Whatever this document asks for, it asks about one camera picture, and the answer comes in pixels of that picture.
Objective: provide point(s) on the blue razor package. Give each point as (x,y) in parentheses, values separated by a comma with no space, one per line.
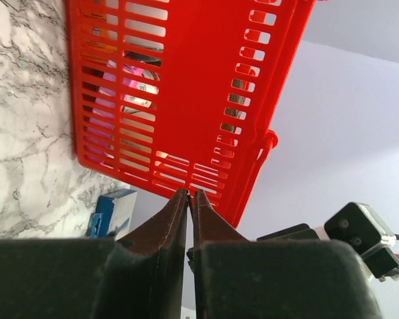
(113,214)

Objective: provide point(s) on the red plastic shopping basket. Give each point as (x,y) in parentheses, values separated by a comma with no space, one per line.
(222,66)

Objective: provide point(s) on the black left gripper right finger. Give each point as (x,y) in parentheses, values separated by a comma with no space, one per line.
(239,278)

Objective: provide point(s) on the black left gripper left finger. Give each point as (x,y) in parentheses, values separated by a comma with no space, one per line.
(137,276)

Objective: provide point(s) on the pink small box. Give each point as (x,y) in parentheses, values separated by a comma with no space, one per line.
(126,109)

